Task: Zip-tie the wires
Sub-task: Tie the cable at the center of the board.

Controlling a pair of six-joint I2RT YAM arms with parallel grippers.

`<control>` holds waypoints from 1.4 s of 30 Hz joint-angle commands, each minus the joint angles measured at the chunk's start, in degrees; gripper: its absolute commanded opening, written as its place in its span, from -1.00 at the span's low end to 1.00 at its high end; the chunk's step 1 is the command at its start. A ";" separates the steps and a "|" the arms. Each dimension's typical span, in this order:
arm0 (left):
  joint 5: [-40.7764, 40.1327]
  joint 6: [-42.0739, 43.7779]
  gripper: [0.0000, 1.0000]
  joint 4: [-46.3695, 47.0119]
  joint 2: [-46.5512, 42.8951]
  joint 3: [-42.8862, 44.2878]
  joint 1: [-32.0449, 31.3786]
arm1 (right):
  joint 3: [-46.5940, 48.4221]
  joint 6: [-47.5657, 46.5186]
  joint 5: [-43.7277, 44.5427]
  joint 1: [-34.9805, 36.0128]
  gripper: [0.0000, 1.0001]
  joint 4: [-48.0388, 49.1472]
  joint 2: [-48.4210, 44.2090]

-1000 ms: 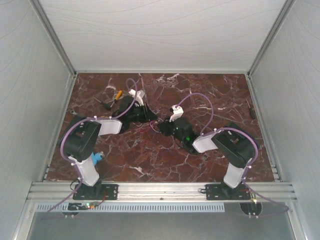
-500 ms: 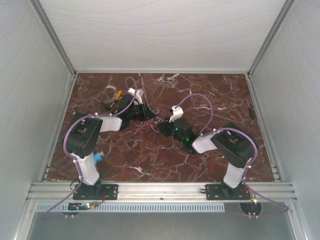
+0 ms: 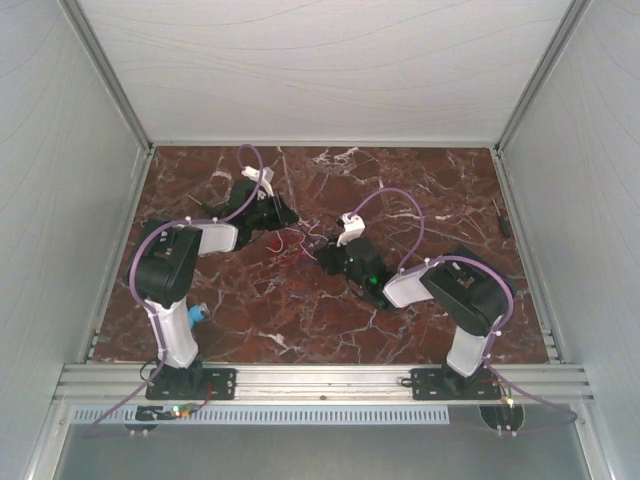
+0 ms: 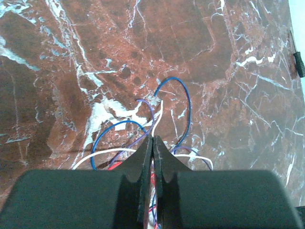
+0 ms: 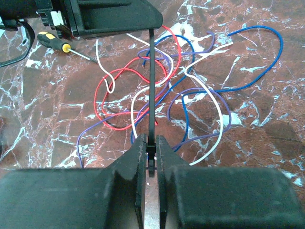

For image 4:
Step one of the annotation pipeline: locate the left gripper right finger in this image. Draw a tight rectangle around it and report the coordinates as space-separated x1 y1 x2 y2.
153 136 303 229

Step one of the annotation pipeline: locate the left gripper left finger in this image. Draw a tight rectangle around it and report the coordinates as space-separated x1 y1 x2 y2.
0 136 153 229

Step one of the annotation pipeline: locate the red wire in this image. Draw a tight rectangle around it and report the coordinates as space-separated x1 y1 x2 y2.
107 161 158 229

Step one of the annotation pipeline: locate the blue purple wire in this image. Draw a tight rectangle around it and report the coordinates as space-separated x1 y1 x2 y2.
91 76 214 229

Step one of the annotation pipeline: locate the black screwdriver at right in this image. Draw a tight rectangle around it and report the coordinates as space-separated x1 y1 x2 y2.
289 30 305 78

